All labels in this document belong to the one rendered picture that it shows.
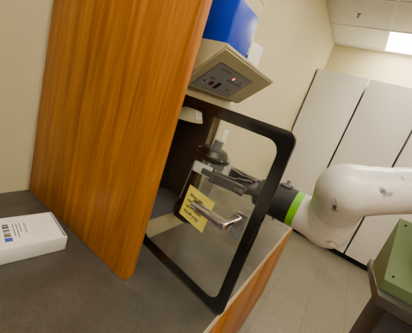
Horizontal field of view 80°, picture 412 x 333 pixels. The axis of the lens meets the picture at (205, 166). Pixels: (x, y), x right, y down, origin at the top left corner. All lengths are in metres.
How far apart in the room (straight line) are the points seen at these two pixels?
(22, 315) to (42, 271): 0.11
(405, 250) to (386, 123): 2.46
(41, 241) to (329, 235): 0.64
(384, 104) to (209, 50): 3.17
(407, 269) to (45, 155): 1.32
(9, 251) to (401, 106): 3.57
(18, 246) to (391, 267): 1.20
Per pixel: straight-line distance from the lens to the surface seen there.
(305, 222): 0.62
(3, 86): 0.89
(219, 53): 0.55
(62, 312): 0.60
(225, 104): 0.83
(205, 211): 0.46
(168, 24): 0.53
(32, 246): 0.69
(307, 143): 3.61
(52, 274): 0.67
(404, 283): 1.23
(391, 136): 3.58
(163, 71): 0.51
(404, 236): 1.30
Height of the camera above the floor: 1.40
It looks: 15 degrees down
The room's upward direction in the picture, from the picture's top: 19 degrees clockwise
